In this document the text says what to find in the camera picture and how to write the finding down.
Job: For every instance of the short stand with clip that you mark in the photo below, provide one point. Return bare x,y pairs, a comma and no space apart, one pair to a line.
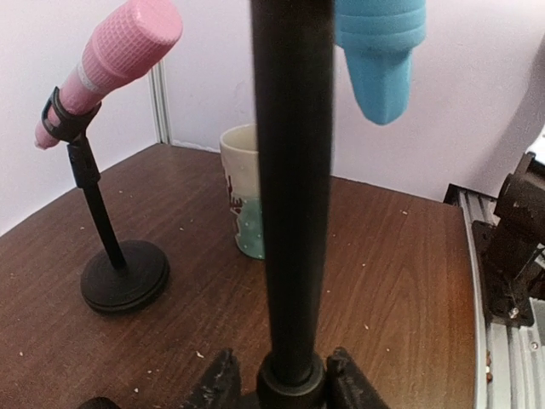
126,276

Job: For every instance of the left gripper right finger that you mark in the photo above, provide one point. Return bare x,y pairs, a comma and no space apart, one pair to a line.
347,386

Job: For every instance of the pink toy microphone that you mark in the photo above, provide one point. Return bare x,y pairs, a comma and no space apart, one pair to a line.
122,48

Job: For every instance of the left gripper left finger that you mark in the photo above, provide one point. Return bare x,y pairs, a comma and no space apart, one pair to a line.
220,386

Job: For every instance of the front aluminium rail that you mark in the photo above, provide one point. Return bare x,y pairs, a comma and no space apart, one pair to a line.
509,371

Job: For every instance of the floral ceramic mug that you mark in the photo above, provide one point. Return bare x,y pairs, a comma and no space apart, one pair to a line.
239,158

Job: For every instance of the short stand with taped base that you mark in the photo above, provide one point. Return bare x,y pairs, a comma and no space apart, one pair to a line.
293,72

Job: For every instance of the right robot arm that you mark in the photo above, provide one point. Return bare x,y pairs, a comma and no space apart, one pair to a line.
510,248

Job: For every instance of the blue toy microphone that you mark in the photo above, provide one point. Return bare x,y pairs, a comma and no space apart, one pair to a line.
378,38

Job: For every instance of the right aluminium frame post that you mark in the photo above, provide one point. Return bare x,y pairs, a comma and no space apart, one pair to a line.
160,106

